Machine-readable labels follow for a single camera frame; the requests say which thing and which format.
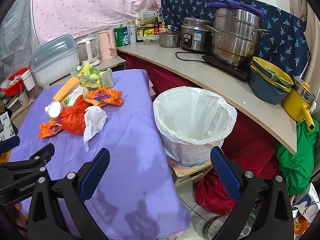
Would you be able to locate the large steel steamer pot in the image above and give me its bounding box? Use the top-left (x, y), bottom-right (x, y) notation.
top-left (210, 8), bottom-right (271, 67)

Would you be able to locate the red plastic basin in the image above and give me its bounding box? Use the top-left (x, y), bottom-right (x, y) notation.
top-left (1, 67), bottom-right (29, 97)

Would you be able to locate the yellow soap bottle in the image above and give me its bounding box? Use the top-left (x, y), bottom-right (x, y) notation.
top-left (159, 19), bottom-right (168, 33)

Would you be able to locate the steel rice cooker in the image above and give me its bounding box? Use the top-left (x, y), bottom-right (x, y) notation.
top-left (181, 17), bottom-right (213, 53)

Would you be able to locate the black power cable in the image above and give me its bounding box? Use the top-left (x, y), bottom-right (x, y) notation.
top-left (174, 51), bottom-right (208, 64)

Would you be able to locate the grey lidded dish rack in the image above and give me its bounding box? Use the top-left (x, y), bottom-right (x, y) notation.
top-left (31, 34), bottom-right (80, 88)

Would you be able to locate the yellow saucepan with lid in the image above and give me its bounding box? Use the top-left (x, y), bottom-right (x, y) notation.
top-left (281, 76), bottom-right (316, 131)

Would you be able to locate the green white milk carton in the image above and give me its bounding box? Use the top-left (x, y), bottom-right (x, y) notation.
top-left (45, 87), bottom-right (89, 120)

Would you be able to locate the white thermos bottle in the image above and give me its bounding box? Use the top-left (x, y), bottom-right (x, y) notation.
top-left (128, 22), bottom-right (137, 44)

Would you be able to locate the clear food container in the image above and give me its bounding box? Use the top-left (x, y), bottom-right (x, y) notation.
top-left (143, 35), bottom-right (159, 45)

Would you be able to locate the wooden crate under bin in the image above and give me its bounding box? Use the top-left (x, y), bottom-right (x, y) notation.
top-left (167, 157), bottom-right (213, 187)

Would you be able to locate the white lined trash bin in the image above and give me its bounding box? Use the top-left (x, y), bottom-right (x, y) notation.
top-left (153, 86), bottom-right (237, 167)

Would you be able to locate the black induction cooker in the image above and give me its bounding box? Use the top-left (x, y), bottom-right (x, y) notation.
top-left (202, 55), bottom-right (249, 82)

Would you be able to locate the red orange plastic bag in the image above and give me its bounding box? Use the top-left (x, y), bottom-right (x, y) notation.
top-left (59, 95), bottom-right (90, 135)

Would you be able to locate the glass electric kettle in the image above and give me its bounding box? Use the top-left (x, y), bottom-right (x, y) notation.
top-left (76, 37), bottom-right (100, 67)

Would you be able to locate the dark sauce bottle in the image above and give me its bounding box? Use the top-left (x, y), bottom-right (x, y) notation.
top-left (136, 18), bottom-right (143, 42)

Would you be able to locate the purple cloth on pot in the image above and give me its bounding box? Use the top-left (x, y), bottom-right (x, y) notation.
top-left (208, 0), bottom-right (265, 18)

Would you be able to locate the small steel pot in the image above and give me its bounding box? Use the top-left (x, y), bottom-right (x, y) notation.
top-left (159, 31), bottom-right (181, 48)

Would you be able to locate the teal yellow basin stack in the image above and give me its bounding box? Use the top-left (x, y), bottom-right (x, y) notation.
top-left (249, 56), bottom-right (293, 105)

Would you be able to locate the yellow label jar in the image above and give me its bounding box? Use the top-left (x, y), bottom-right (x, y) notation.
top-left (143, 24), bottom-right (155, 36)

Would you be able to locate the cardboard box on floor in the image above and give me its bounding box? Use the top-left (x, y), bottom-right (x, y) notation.
top-left (0, 112), bottom-right (16, 142)

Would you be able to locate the white plastic cup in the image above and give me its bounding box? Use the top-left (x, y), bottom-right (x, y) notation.
top-left (21, 69), bottom-right (35, 91)

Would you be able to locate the pink dotted sheet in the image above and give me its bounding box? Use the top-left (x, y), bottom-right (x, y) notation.
top-left (31, 0), bottom-right (161, 45)

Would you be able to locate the red label sauce bottle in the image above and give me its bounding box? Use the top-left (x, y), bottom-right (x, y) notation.
top-left (153, 15), bottom-right (159, 35)

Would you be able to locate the yellow green snack bag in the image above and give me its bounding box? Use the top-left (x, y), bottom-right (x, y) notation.
top-left (76, 63), bottom-right (114, 88)

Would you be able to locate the white paper towel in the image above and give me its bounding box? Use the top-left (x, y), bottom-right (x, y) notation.
top-left (84, 106), bottom-right (108, 152)

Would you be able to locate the small orange wrapper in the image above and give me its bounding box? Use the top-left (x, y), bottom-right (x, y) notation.
top-left (38, 119), bottom-right (63, 138)

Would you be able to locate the green plastic bag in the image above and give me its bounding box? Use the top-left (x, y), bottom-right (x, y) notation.
top-left (275, 120), bottom-right (319, 196)

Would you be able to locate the green tin can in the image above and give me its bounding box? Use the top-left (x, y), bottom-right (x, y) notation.
top-left (113, 27), bottom-right (130, 47)

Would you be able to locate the purple table cloth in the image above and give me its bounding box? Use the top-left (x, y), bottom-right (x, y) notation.
top-left (10, 69), bottom-right (190, 239)

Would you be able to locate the blue patterned cloth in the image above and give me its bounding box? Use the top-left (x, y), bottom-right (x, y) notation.
top-left (161, 0), bottom-right (311, 77)

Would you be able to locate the pink electric kettle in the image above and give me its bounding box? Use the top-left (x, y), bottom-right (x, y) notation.
top-left (98, 30), bottom-right (117, 60)

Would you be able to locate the white green box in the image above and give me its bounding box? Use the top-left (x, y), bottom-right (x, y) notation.
top-left (138, 10), bottom-right (157, 25)

